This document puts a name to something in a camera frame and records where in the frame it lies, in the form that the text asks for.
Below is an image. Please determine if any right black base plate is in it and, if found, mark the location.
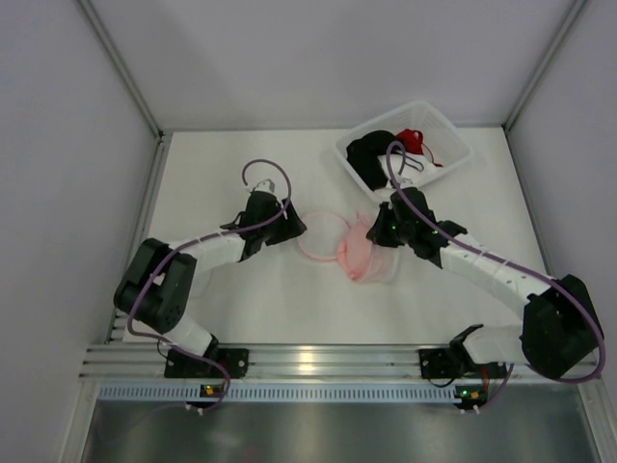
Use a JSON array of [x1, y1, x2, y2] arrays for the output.
[[418, 348, 469, 380]]

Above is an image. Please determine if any pink bra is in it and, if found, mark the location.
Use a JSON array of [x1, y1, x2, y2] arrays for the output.
[[336, 223, 389, 284]]

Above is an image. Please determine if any red garment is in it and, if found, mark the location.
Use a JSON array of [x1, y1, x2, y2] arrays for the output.
[[396, 128, 442, 168]]

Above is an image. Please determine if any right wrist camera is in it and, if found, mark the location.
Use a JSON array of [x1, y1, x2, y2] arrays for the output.
[[390, 177, 415, 189]]

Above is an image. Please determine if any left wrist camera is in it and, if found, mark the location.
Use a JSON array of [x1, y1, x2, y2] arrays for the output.
[[246, 178, 276, 196]]

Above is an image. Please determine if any pink trimmed mesh laundry bag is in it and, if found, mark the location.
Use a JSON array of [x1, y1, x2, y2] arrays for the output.
[[296, 210, 399, 284]]

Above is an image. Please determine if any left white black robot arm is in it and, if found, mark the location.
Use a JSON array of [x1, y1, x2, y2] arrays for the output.
[[113, 191, 307, 361]]

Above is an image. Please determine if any aluminium mounting rail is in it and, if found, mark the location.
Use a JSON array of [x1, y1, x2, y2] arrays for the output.
[[79, 308, 603, 385]]

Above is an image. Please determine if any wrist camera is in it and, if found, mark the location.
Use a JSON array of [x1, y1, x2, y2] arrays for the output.
[[246, 178, 276, 196], [390, 177, 415, 189]]

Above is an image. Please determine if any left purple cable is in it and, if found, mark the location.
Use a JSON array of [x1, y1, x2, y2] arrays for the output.
[[125, 158, 293, 339]]

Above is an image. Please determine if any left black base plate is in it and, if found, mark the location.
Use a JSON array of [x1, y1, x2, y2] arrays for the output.
[[164, 348, 250, 379]]

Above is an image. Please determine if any perforated white cable duct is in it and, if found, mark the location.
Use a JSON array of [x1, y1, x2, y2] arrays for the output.
[[98, 382, 480, 404]]

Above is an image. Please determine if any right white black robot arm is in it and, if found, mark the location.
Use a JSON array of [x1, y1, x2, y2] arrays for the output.
[[366, 187, 604, 381]]

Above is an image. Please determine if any white plastic basket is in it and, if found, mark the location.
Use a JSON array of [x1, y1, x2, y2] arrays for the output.
[[334, 101, 473, 204]]

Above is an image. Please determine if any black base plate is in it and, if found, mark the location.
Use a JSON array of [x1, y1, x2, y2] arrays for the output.
[[164, 348, 250, 379], [418, 348, 469, 380]]

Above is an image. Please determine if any black garment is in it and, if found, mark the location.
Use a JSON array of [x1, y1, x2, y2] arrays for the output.
[[346, 130, 397, 191]]

